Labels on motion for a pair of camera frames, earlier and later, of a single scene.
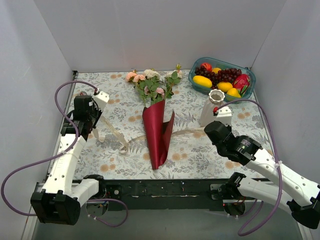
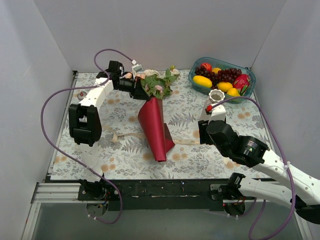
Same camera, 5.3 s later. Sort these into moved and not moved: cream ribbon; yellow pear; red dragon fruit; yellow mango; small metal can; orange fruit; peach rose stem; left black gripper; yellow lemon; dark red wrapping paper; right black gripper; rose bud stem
Moved: dark red wrapping paper; rose bud stem; cream ribbon; left black gripper
Not moved: red dragon fruit; right black gripper; small metal can; peach rose stem; yellow mango; orange fruit; yellow lemon; yellow pear
